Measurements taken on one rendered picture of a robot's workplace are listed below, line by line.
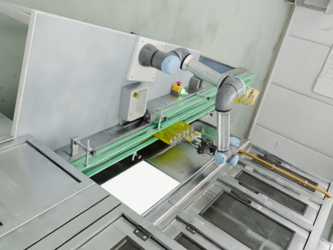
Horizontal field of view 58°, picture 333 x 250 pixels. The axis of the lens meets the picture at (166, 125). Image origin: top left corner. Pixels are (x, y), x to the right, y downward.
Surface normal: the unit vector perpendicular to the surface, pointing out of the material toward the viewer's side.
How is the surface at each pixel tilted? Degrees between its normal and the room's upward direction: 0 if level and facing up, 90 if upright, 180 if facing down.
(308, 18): 90
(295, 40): 90
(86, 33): 0
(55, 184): 90
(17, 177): 90
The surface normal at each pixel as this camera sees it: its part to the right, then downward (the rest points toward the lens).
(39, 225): 0.18, -0.86
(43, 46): 0.79, 0.41
